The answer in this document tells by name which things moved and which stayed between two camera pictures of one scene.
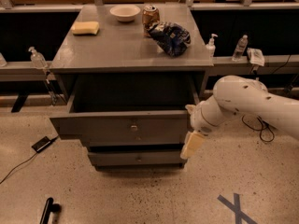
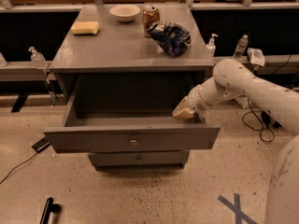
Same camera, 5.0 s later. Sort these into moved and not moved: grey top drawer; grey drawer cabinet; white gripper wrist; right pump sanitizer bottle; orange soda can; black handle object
Moved: grey top drawer; white gripper wrist
Not moved: black handle object; grey drawer cabinet; orange soda can; right pump sanitizer bottle
